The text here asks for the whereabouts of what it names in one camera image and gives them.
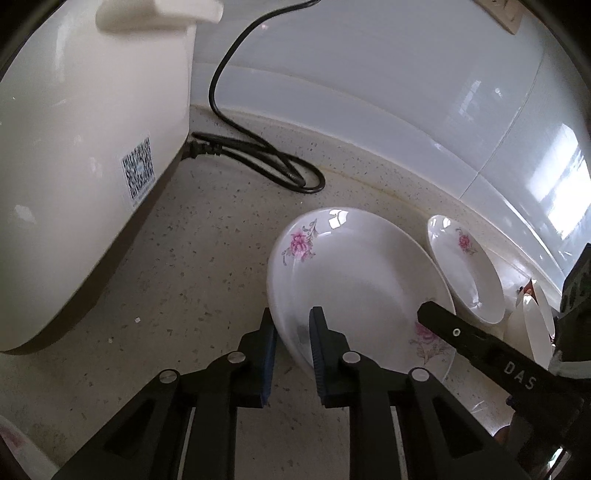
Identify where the black power cable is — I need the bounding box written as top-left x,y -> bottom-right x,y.
190,0 -> 327,194

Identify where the large floral white plate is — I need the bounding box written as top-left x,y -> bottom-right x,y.
266,207 -> 455,379

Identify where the small floral white plate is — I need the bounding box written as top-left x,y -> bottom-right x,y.
427,214 -> 505,326

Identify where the beige wall socket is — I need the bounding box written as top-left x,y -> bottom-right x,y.
475,0 -> 525,35

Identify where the white rice cooker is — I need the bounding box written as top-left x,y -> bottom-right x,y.
1,1 -> 223,354

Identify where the floral plate at corner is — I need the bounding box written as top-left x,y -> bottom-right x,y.
0,417 -> 58,479

